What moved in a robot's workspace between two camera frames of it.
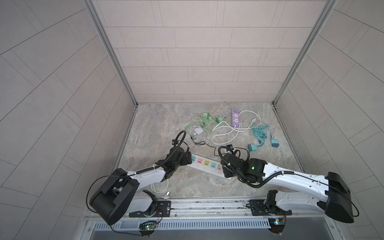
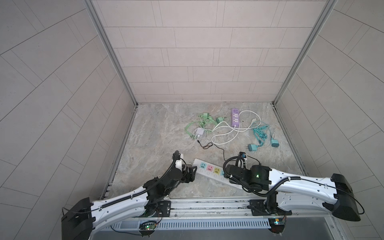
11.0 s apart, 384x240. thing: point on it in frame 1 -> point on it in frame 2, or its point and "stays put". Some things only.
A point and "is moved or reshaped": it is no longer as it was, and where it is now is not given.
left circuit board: x=147 y=225 stays put
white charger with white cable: x=199 y=131 stays put
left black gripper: x=184 y=161 -> x=191 y=177
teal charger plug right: x=274 y=142 stays put
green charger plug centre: x=219 y=119 stays put
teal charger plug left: x=252 y=147 stays put
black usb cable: x=203 y=143 is moved or reshaped
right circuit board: x=277 y=224 stays put
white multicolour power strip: x=214 y=168 is moved or reshaped
